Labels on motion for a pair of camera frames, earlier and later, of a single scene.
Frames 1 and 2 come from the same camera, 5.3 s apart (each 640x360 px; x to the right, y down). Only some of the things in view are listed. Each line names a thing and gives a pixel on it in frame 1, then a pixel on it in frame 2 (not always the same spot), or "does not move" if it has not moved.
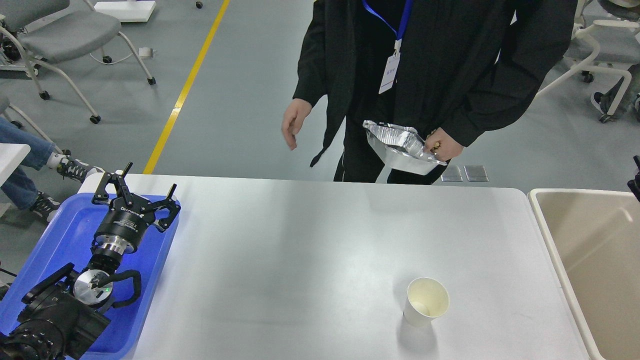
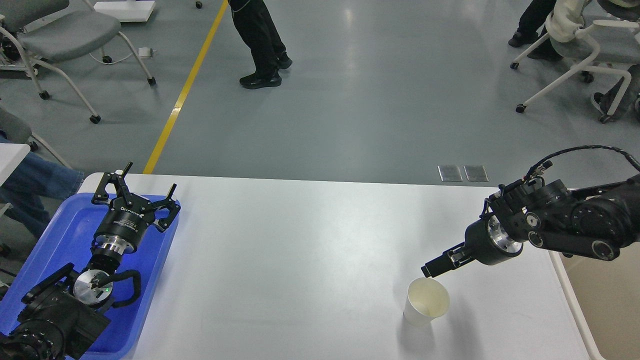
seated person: (21, 147) -> (37, 176)
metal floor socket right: (476, 173) does not move
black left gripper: (129, 216) does not move
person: (402, 85) -> (254, 23)
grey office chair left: (48, 31) does not move
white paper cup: (426, 299) does not move
